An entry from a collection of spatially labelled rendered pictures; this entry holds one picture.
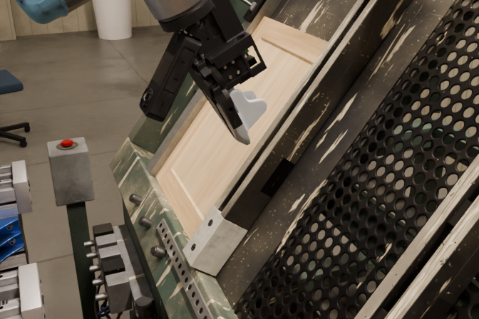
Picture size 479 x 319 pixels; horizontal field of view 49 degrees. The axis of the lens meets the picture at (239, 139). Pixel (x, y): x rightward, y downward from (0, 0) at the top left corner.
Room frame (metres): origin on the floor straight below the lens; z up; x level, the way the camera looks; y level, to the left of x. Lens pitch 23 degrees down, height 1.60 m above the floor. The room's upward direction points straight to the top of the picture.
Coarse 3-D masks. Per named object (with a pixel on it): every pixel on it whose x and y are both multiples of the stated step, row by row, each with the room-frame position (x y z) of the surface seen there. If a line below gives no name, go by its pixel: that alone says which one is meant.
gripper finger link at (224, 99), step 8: (208, 80) 0.63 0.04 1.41; (216, 88) 0.61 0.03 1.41; (224, 88) 0.63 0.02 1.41; (216, 96) 0.62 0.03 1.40; (224, 96) 0.62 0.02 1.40; (224, 104) 0.62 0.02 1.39; (232, 104) 0.62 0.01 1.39; (224, 112) 0.63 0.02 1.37; (232, 112) 0.62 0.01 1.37; (232, 120) 0.63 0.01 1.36; (240, 120) 0.64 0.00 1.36
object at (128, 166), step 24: (120, 168) 1.52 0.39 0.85; (144, 168) 1.40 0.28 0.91; (120, 192) 1.41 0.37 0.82; (144, 192) 1.30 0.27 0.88; (168, 216) 1.13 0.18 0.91; (144, 240) 1.14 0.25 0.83; (168, 264) 0.99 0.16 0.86; (168, 288) 0.93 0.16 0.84; (216, 288) 0.88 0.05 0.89; (168, 312) 0.88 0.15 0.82; (192, 312) 0.83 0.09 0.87; (216, 312) 0.79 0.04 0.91
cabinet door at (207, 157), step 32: (256, 32) 1.48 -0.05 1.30; (288, 32) 1.34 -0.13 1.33; (256, 64) 1.36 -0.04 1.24; (288, 64) 1.24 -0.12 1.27; (256, 96) 1.26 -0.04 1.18; (288, 96) 1.15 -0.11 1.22; (192, 128) 1.39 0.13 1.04; (224, 128) 1.27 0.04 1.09; (256, 128) 1.16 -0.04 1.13; (192, 160) 1.28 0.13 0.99; (224, 160) 1.17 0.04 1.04; (192, 192) 1.18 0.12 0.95; (192, 224) 1.08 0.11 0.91
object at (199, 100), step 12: (276, 0) 1.52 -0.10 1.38; (264, 12) 1.51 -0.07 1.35; (252, 24) 1.49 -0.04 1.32; (204, 96) 1.44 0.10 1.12; (192, 108) 1.43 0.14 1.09; (180, 120) 1.44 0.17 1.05; (192, 120) 1.42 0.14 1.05; (180, 132) 1.41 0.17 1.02; (168, 144) 1.40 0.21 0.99; (156, 156) 1.41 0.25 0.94; (168, 156) 1.39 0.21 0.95; (156, 168) 1.38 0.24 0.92
